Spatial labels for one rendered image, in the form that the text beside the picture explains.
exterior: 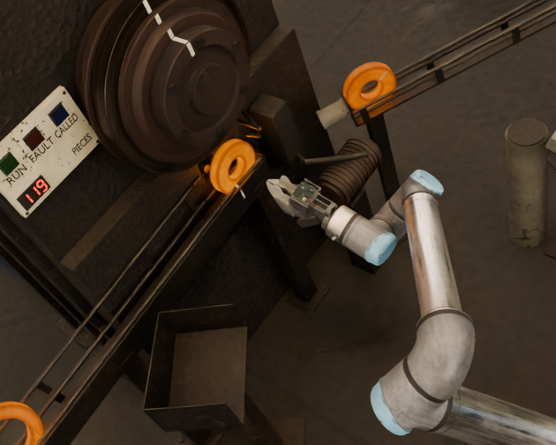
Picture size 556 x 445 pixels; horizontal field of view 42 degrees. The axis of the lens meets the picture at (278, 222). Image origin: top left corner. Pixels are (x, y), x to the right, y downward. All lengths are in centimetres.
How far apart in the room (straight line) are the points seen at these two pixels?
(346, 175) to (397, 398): 91
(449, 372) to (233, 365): 62
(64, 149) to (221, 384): 69
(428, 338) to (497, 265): 115
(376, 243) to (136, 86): 69
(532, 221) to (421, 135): 71
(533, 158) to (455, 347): 93
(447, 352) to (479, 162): 151
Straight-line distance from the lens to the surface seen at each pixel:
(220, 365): 186
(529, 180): 231
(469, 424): 158
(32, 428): 195
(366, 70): 212
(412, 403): 147
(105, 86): 161
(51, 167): 175
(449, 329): 145
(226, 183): 202
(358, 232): 181
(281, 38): 218
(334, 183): 219
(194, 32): 165
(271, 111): 206
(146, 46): 163
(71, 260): 188
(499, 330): 244
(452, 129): 298
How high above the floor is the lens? 216
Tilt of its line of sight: 49 degrees down
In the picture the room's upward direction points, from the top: 25 degrees counter-clockwise
